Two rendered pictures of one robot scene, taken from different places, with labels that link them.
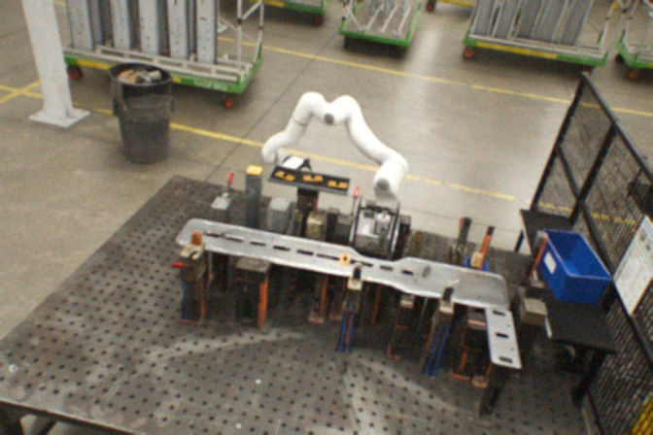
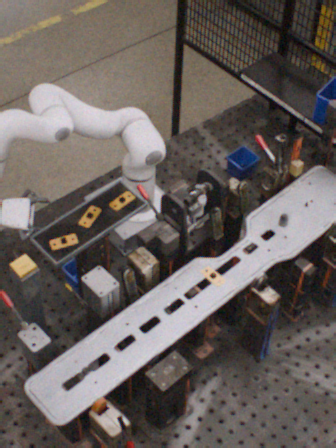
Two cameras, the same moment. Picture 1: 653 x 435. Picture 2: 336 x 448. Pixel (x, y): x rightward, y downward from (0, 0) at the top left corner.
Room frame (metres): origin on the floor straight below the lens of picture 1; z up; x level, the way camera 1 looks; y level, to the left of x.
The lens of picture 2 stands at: (1.04, 1.12, 3.04)
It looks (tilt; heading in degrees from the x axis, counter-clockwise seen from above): 51 degrees down; 310
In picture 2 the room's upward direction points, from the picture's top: 3 degrees clockwise
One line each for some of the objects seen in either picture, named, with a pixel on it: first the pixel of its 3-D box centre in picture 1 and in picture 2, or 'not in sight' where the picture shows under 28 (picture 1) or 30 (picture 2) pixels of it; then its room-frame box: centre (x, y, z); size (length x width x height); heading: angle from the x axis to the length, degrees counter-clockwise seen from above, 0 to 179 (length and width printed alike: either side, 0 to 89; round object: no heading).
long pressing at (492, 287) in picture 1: (339, 260); (210, 282); (1.86, -0.08, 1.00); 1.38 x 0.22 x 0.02; 85
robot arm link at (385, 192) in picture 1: (387, 186); (143, 153); (2.34, -0.27, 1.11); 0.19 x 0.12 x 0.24; 158
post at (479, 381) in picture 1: (489, 351); not in sight; (1.61, -0.70, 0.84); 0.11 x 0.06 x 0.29; 175
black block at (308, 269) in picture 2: (400, 328); (299, 290); (1.67, -0.36, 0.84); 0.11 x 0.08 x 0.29; 175
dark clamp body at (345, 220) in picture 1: (340, 251); (163, 265); (2.06, -0.09, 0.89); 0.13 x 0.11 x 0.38; 175
